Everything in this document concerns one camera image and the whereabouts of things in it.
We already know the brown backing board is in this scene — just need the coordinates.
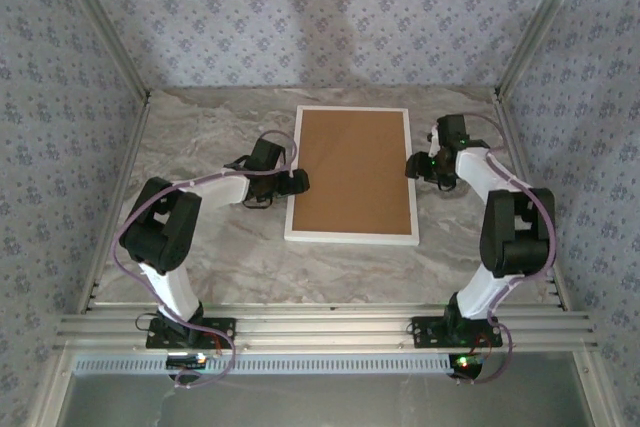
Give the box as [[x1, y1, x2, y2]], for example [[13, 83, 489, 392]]
[[289, 109, 414, 238]]

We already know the white picture frame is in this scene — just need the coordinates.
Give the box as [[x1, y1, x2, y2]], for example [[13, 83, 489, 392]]
[[283, 105, 421, 247]]

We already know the controller board with green light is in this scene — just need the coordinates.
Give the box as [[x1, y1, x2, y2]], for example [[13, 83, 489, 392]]
[[448, 352, 485, 379], [166, 353, 209, 369]]

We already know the grey metal panel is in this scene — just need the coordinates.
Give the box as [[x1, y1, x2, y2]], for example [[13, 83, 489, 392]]
[[64, 371, 599, 427]]

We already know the aluminium side rail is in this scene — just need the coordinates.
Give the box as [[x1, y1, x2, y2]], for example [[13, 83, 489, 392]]
[[77, 91, 154, 313], [493, 89, 571, 312]]

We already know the aluminium corner post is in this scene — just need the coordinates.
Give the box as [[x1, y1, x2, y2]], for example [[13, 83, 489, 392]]
[[498, 0, 597, 96], [49, 0, 152, 101]]

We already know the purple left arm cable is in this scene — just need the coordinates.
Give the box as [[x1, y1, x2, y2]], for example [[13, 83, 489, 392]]
[[113, 130, 299, 391]]

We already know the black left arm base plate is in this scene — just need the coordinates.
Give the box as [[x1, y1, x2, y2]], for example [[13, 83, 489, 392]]
[[146, 314, 237, 351]]

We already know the aluminium rail beam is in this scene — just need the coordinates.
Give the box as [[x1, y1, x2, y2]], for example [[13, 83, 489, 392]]
[[53, 302, 600, 354]]

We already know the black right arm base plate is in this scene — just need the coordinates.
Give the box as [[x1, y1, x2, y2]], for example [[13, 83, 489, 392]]
[[410, 315, 504, 351]]

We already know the grey slotted cable duct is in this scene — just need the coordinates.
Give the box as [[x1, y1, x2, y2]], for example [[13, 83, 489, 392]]
[[74, 352, 454, 376]]

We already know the aluminium frame leg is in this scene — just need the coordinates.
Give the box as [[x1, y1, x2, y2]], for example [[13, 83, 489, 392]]
[[27, 349, 76, 427], [572, 349, 619, 427]]

